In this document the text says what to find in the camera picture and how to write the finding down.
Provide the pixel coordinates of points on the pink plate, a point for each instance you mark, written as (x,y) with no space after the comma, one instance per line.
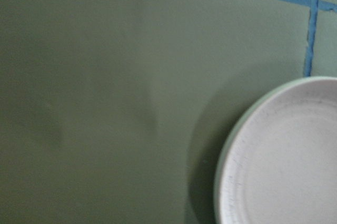
(284,161)

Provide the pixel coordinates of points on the cream plate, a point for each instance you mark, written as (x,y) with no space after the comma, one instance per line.
(222,155)

